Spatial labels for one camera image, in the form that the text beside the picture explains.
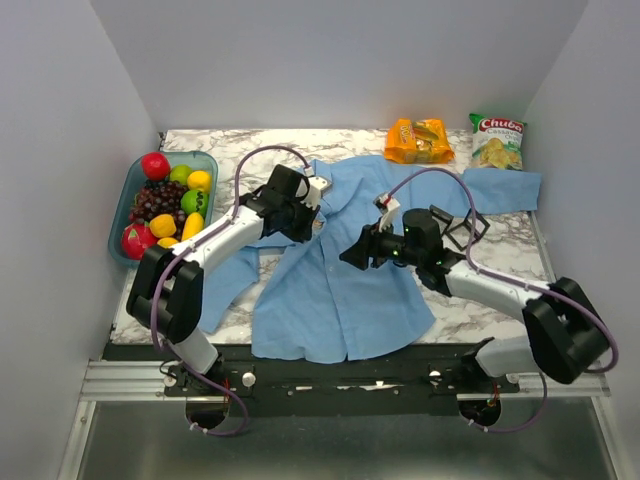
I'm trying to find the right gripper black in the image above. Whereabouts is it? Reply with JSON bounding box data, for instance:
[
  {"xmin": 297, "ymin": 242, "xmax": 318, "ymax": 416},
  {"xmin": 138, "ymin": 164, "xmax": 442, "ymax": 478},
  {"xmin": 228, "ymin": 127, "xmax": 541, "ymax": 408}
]
[{"xmin": 338, "ymin": 216, "xmax": 422, "ymax": 271}]

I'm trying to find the light blue button shirt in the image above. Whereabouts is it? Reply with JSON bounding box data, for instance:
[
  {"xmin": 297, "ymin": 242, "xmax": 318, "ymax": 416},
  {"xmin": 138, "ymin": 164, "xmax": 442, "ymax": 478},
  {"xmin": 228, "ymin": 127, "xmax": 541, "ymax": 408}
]
[{"xmin": 199, "ymin": 156, "xmax": 542, "ymax": 364}]

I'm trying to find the black brooch box yellow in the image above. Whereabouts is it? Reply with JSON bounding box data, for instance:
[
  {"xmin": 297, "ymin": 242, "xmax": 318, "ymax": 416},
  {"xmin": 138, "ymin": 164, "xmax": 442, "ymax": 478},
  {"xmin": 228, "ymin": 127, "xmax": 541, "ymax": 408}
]
[{"xmin": 429, "ymin": 205, "xmax": 454, "ymax": 231}]

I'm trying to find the black brooch box red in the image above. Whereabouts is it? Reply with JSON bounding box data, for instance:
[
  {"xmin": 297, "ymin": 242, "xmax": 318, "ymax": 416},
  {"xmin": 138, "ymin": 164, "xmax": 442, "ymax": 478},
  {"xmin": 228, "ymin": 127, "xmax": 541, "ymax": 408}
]
[{"xmin": 445, "ymin": 210, "xmax": 490, "ymax": 251}]

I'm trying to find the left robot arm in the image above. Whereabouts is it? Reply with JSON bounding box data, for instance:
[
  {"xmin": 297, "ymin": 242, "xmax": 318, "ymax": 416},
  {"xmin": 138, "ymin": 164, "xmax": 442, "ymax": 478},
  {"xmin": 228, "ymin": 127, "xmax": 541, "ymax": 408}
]
[{"xmin": 126, "ymin": 165, "xmax": 331, "ymax": 395}]

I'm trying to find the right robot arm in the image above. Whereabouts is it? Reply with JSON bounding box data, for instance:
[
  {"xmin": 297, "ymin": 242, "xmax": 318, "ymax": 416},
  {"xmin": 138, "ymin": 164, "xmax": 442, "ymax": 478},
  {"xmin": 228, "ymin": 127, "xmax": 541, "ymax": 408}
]
[{"xmin": 340, "ymin": 209, "xmax": 611, "ymax": 392}]

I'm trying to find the yellow toy mango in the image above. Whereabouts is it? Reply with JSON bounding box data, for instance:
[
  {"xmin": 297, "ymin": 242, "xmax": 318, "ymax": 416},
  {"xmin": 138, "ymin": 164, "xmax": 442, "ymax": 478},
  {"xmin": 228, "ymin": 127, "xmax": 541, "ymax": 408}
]
[{"xmin": 181, "ymin": 212, "xmax": 205, "ymax": 241}]

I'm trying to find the orange toy fruit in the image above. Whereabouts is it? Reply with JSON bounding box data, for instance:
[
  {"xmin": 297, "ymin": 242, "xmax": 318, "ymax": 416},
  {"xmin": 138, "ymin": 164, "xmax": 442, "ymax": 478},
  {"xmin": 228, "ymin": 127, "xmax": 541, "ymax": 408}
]
[
  {"xmin": 157, "ymin": 237, "xmax": 179, "ymax": 248},
  {"xmin": 187, "ymin": 170, "xmax": 212, "ymax": 194}
]

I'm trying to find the green toy lime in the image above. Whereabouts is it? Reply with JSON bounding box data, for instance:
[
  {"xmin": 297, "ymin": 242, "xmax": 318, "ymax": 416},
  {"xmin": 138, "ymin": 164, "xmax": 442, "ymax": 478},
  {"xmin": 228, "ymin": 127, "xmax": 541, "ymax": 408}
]
[
  {"xmin": 169, "ymin": 164, "xmax": 193, "ymax": 185},
  {"xmin": 181, "ymin": 189, "xmax": 209, "ymax": 217}
]

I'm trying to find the teal plastic fruit basin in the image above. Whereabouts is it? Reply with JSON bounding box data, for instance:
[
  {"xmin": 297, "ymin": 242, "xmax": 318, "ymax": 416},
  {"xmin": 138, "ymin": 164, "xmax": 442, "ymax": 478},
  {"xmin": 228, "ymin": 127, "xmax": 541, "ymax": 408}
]
[{"xmin": 107, "ymin": 151, "xmax": 218, "ymax": 269}]

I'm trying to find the orange mango gummy bag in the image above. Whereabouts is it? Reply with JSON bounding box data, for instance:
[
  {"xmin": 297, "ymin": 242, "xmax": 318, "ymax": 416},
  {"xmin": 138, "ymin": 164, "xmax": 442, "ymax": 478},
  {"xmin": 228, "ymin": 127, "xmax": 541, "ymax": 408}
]
[{"xmin": 383, "ymin": 118, "xmax": 455, "ymax": 165}]

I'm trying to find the yellow toy lemon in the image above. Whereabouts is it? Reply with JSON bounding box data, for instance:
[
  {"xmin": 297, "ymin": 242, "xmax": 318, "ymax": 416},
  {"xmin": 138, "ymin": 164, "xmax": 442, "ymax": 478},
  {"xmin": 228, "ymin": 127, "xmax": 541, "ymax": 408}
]
[{"xmin": 149, "ymin": 214, "xmax": 177, "ymax": 239}]

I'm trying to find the dark toy grape bunch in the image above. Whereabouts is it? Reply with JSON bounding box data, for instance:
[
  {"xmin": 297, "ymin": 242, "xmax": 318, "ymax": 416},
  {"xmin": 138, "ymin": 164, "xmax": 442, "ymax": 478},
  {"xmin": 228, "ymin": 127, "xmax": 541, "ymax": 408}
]
[{"xmin": 128, "ymin": 180, "xmax": 187, "ymax": 225}]

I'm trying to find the red toy apple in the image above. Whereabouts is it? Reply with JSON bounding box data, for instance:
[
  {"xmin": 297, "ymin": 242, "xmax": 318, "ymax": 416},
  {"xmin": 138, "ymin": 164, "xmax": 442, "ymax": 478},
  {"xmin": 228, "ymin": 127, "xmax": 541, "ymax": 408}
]
[{"xmin": 140, "ymin": 152, "xmax": 171, "ymax": 182}]

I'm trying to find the pink toy dragon fruit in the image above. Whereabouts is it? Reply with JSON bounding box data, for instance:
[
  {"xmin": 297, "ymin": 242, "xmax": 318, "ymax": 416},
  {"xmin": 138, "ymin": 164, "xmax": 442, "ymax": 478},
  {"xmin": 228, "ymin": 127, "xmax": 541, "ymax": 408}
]
[{"xmin": 121, "ymin": 223, "xmax": 158, "ymax": 261}]

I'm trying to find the green cassava chips bag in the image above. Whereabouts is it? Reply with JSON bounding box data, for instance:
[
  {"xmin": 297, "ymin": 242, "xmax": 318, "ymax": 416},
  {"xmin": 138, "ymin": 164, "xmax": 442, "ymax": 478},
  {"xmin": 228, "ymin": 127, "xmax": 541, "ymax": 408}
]
[{"xmin": 469, "ymin": 113, "xmax": 527, "ymax": 171}]

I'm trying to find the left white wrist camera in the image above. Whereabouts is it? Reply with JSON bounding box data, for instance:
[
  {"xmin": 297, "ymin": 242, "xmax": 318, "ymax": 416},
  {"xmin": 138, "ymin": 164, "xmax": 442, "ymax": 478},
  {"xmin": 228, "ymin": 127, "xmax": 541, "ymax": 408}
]
[{"xmin": 296, "ymin": 175, "xmax": 332, "ymax": 209}]

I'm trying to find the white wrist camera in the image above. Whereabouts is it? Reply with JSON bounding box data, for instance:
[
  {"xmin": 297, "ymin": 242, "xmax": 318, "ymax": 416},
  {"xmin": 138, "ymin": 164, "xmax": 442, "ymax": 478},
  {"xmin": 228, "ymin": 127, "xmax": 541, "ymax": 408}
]
[
  {"xmin": 296, "ymin": 175, "xmax": 332, "ymax": 209},
  {"xmin": 374, "ymin": 193, "xmax": 400, "ymax": 233}
]

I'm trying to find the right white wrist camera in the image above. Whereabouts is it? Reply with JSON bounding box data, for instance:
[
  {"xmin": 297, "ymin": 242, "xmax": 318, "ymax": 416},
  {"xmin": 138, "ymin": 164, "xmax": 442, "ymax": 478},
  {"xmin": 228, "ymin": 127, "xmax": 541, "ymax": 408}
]
[{"xmin": 374, "ymin": 193, "xmax": 400, "ymax": 233}]

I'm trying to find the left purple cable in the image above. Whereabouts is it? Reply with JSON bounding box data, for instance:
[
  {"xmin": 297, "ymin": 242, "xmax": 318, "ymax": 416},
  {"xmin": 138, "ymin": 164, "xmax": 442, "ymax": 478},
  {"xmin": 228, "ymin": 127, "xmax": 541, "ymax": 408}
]
[{"xmin": 149, "ymin": 145, "xmax": 314, "ymax": 436}]

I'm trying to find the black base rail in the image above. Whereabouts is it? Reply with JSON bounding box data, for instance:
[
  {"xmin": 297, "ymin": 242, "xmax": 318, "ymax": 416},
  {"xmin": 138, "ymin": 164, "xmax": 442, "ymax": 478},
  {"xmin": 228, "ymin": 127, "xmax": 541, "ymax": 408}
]
[{"xmin": 102, "ymin": 339, "xmax": 521, "ymax": 419}]

